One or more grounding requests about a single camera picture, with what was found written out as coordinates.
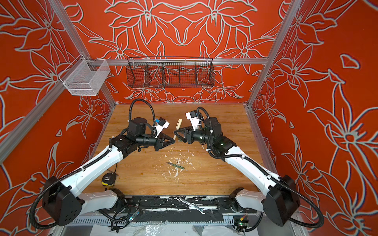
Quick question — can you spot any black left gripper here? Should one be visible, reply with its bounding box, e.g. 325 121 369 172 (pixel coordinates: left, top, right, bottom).
137 132 176 151

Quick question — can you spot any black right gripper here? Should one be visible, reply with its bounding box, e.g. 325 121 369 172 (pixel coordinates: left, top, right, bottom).
173 124 216 146

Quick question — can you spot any green pen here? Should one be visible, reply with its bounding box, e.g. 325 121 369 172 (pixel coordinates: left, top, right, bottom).
166 162 185 170

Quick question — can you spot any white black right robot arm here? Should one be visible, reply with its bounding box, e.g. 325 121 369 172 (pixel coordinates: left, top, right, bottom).
174 107 324 229

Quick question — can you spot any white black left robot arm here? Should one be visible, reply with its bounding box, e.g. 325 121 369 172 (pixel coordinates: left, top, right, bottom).
29 108 175 230

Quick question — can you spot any yellow black tape measure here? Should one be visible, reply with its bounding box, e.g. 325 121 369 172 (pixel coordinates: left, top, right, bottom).
101 173 117 187

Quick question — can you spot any silver wrench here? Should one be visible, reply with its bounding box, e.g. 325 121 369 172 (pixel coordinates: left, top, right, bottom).
176 196 205 214

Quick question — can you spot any clear plastic bin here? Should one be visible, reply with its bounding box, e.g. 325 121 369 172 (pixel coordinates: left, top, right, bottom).
59 60 110 96

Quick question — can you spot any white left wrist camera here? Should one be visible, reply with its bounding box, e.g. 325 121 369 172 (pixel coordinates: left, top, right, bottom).
153 117 170 138

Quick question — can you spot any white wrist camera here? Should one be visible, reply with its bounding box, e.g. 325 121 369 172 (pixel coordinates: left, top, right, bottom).
153 117 170 138
186 110 202 131

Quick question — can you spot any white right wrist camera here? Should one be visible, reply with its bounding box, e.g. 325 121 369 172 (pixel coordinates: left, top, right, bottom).
186 110 202 131

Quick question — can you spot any black wire basket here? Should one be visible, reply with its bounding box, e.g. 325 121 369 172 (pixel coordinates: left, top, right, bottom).
126 57 215 89

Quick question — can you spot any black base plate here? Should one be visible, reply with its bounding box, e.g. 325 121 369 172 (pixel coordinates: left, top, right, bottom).
121 195 258 213

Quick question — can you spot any grey slotted cable duct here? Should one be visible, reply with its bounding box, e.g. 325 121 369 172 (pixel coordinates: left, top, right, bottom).
67 216 235 227

